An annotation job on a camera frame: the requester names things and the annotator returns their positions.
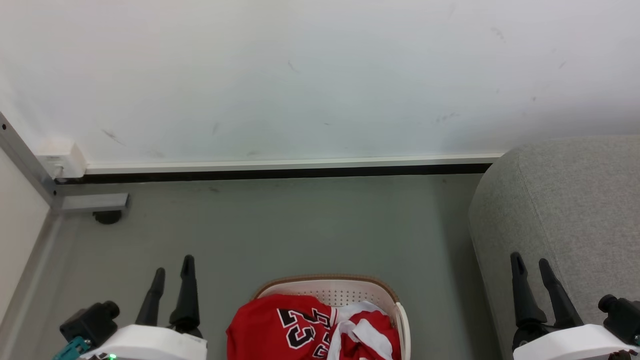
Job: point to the white wall box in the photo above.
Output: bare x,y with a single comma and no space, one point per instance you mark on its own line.
65,157

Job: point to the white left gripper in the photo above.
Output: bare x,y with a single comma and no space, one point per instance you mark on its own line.
150,345

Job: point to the black frame foot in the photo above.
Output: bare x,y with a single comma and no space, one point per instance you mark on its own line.
107,217

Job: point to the grey aluminium frame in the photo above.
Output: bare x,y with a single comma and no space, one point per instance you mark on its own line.
95,202

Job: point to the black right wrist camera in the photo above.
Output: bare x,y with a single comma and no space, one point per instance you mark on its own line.
622,315

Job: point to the grey fabric ottoman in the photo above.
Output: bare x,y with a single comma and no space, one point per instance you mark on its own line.
575,210

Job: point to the white baseboard strip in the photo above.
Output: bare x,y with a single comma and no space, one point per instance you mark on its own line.
300,164

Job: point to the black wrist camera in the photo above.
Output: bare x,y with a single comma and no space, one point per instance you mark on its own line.
90,322
622,315

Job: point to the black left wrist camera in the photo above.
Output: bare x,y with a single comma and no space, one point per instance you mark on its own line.
90,322

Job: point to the red basketball jersey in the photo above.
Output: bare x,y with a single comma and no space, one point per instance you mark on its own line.
270,325

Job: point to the white perforated laundry basket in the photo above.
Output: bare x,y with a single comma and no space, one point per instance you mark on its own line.
345,290

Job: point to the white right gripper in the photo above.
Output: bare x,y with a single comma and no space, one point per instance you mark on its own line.
570,345

